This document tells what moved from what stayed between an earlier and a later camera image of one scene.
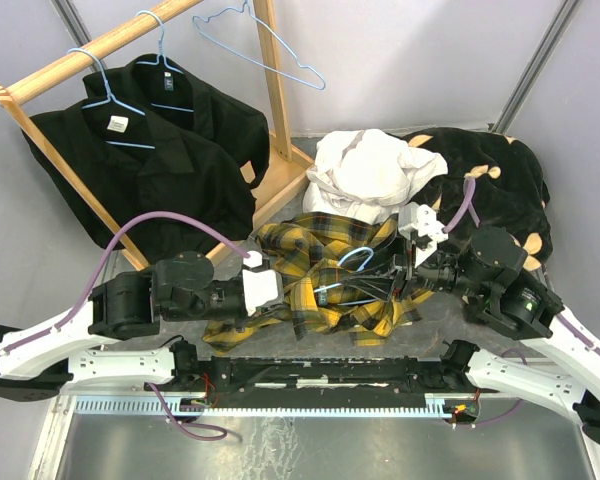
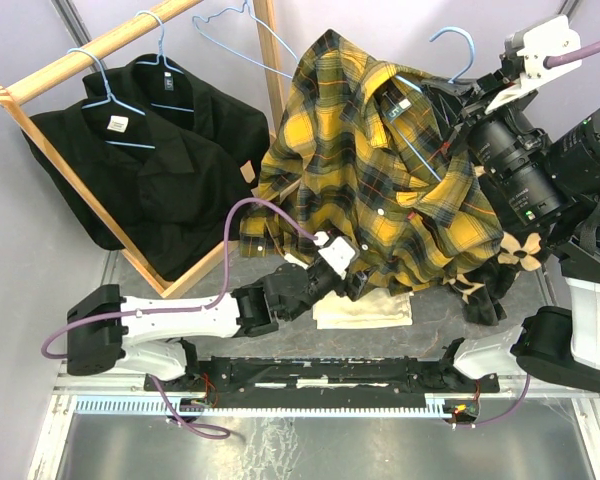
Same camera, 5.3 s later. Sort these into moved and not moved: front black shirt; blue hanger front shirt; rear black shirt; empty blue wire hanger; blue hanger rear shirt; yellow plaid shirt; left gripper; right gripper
Moved: right gripper; left gripper; yellow plaid shirt
Not moved: front black shirt; blue hanger front shirt; rear black shirt; blue hanger rear shirt; empty blue wire hanger
